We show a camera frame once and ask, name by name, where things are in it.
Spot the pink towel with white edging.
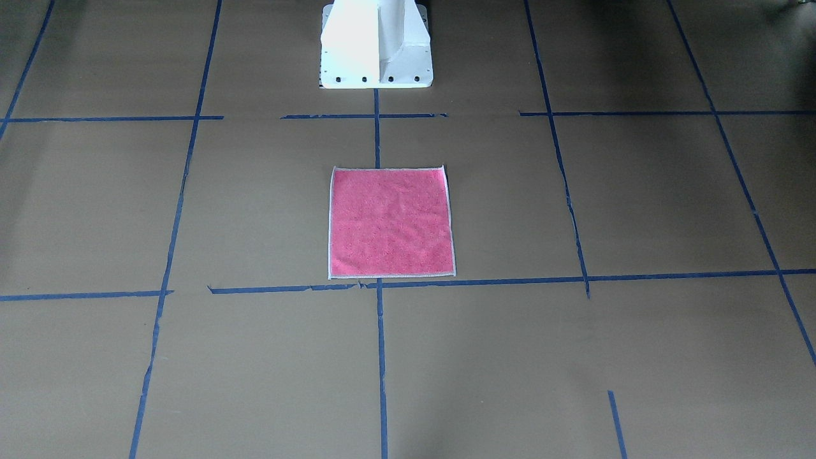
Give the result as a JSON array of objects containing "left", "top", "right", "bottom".
[{"left": 327, "top": 166, "right": 457, "bottom": 279}]

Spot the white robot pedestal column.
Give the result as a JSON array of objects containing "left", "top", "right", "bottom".
[{"left": 319, "top": 1, "right": 434, "bottom": 90}]

